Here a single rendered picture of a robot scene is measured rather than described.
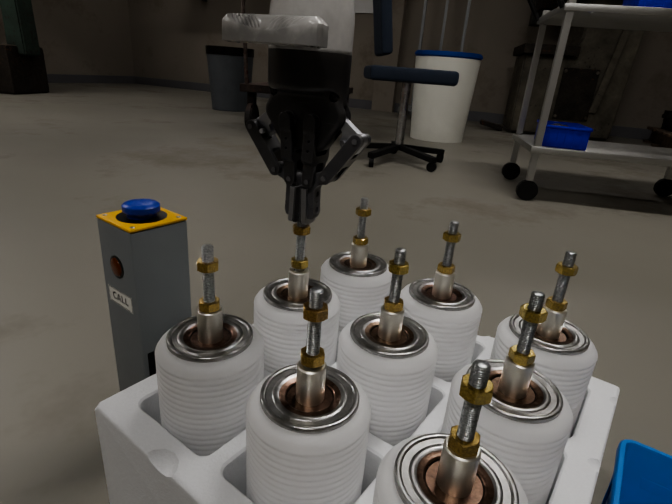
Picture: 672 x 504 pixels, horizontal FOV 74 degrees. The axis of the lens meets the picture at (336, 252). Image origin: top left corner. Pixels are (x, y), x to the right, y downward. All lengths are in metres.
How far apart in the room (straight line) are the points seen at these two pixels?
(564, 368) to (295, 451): 0.27
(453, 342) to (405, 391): 0.11
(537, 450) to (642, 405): 0.57
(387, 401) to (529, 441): 0.12
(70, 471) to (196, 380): 0.33
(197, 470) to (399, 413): 0.18
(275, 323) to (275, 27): 0.27
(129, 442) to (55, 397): 0.38
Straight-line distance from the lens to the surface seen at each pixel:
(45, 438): 0.76
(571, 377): 0.49
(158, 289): 0.55
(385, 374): 0.41
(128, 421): 0.47
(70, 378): 0.85
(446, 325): 0.50
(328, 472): 0.35
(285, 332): 0.47
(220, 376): 0.40
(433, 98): 3.80
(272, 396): 0.36
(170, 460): 0.43
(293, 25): 0.37
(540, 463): 0.40
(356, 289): 0.55
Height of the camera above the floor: 0.48
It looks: 22 degrees down
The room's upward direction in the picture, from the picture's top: 5 degrees clockwise
